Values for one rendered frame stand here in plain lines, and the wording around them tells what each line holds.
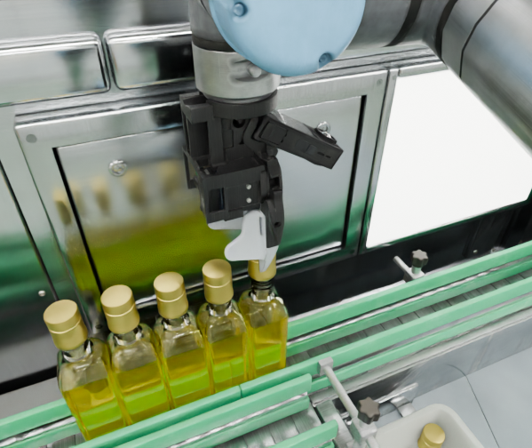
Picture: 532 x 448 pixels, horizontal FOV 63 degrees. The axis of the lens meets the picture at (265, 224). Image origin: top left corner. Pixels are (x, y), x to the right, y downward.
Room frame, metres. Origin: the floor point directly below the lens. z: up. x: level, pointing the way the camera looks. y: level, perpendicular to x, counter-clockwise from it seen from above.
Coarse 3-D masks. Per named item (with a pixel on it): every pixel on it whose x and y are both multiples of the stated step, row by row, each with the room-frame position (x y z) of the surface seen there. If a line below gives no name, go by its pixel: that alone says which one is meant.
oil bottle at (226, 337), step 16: (208, 304) 0.38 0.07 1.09; (208, 320) 0.36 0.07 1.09; (224, 320) 0.36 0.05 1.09; (240, 320) 0.36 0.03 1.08; (208, 336) 0.34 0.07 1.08; (224, 336) 0.35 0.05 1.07; (240, 336) 0.35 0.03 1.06; (208, 352) 0.34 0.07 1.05; (224, 352) 0.34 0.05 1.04; (240, 352) 0.35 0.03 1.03; (224, 368) 0.34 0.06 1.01; (240, 368) 0.35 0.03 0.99; (224, 384) 0.34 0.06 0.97; (240, 384) 0.35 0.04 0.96
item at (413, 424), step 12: (432, 408) 0.38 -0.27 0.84; (444, 408) 0.38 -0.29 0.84; (396, 420) 0.36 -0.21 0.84; (408, 420) 0.36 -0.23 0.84; (420, 420) 0.37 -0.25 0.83; (432, 420) 0.37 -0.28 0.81; (444, 420) 0.37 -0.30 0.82; (456, 420) 0.36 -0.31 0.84; (384, 432) 0.34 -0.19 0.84; (396, 432) 0.35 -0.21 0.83; (408, 432) 0.36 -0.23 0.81; (420, 432) 0.37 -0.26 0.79; (444, 432) 0.36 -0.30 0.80; (456, 432) 0.35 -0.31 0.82; (468, 432) 0.34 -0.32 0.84; (384, 444) 0.34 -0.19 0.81; (396, 444) 0.35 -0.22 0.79; (408, 444) 0.35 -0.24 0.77; (444, 444) 0.35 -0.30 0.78; (456, 444) 0.34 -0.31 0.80; (468, 444) 0.33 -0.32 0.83; (480, 444) 0.32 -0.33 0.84
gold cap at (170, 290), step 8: (168, 272) 0.37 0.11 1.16; (160, 280) 0.35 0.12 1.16; (168, 280) 0.35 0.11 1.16; (176, 280) 0.35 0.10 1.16; (160, 288) 0.34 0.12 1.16; (168, 288) 0.34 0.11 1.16; (176, 288) 0.34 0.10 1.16; (184, 288) 0.35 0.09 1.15; (160, 296) 0.34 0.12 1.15; (168, 296) 0.33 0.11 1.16; (176, 296) 0.34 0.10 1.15; (184, 296) 0.35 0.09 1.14; (160, 304) 0.34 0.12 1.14; (168, 304) 0.33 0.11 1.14; (176, 304) 0.34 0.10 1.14; (184, 304) 0.34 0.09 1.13; (160, 312) 0.34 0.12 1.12; (168, 312) 0.33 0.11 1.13; (176, 312) 0.34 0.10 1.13; (184, 312) 0.34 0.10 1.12
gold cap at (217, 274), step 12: (204, 264) 0.38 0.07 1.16; (216, 264) 0.38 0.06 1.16; (228, 264) 0.38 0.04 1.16; (204, 276) 0.36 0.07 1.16; (216, 276) 0.36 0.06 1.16; (228, 276) 0.36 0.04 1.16; (204, 288) 0.37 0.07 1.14; (216, 288) 0.36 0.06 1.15; (228, 288) 0.36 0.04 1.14; (216, 300) 0.36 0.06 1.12; (228, 300) 0.36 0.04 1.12
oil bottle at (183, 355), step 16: (160, 320) 0.36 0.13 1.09; (192, 320) 0.36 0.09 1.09; (160, 336) 0.33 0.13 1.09; (176, 336) 0.33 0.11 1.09; (192, 336) 0.33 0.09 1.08; (160, 352) 0.32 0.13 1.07; (176, 352) 0.32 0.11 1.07; (192, 352) 0.33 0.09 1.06; (176, 368) 0.32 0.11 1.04; (192, 368) 0.33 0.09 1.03; (208, 368) 0.34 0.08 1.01; (176, 384) 0.32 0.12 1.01; (192, 384) 0.33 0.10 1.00; (208, 384) 0.33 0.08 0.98; (176, 400) 0.32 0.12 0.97; (192, 400) 0.32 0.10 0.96
